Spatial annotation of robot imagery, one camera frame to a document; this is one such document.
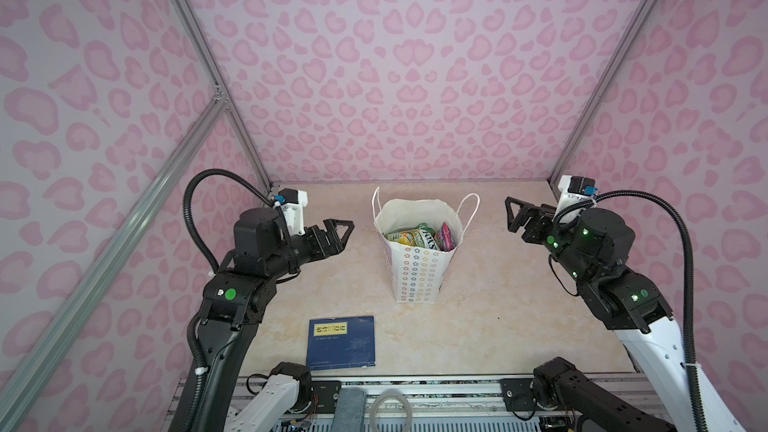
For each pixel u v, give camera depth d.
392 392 0.76
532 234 0.55
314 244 0.54
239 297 0.41
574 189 0.51
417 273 0.78
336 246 0.54
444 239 0.78
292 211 0.56
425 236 0.83
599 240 0.42
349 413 0.69
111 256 0.55
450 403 0.73
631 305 0.41
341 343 0.82
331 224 0.54
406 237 0.83
